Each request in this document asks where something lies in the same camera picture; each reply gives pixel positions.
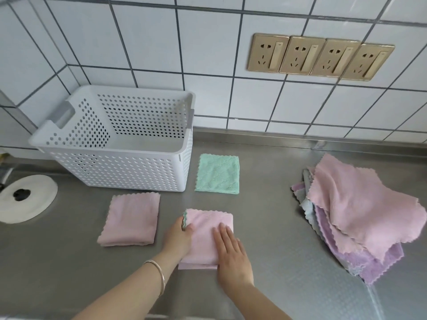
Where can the person's right hand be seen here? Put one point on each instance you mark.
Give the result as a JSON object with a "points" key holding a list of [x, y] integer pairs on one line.
{"points": [[233, 263]]}

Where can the person's left hand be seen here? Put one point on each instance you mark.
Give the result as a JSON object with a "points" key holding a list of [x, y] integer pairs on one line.
{"points": [[175, 241]]}

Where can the person's right little finger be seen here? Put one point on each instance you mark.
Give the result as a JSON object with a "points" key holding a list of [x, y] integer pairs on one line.
{"points": [[239, 247]]}

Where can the person's left thumb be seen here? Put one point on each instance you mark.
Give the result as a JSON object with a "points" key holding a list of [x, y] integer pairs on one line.
{"points": [[188, 229]]}

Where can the person's right middle finger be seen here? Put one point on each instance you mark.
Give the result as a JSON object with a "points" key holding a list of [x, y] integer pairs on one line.
{"points": [[225, 238]]}

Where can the pink cloth green edge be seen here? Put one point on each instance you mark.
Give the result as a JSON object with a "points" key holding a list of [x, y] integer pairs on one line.
{"points": [[204, 229]]}

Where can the person's right forearm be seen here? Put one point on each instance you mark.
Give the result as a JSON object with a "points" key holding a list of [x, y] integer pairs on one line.
{"points": [[257, 304]]}

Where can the person's left forearm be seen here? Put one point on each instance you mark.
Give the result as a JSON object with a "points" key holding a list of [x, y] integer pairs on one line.
{"points": [[123, 289]]}

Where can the unfolded light blue cloth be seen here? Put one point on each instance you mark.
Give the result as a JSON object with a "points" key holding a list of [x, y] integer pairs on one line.
{"points": [[308, 213]]}

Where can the unfolded grey cloth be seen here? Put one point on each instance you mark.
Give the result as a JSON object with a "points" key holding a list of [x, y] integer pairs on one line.
{"points": [[306, 183]]}

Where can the white perforated plastic basket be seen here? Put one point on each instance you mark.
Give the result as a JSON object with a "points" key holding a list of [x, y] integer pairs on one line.
{"points": [[133, 149]]}

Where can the large unfolded pink cloth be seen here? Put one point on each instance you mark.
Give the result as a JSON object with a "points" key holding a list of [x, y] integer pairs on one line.
{"points": [[360, 209]]}

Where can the unfolded purple cloth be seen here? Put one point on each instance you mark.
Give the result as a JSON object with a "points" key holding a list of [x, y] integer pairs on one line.
{"points": [[377, 268]]}

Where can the white round lid black knob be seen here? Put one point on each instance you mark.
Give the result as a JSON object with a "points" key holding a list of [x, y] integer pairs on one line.
{"points": [[28, 199]]}

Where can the gold wall socket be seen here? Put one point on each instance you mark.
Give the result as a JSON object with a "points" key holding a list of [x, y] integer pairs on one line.
{"points": [[368, 62], [300, 55], [267, 52], [333, 58]]}

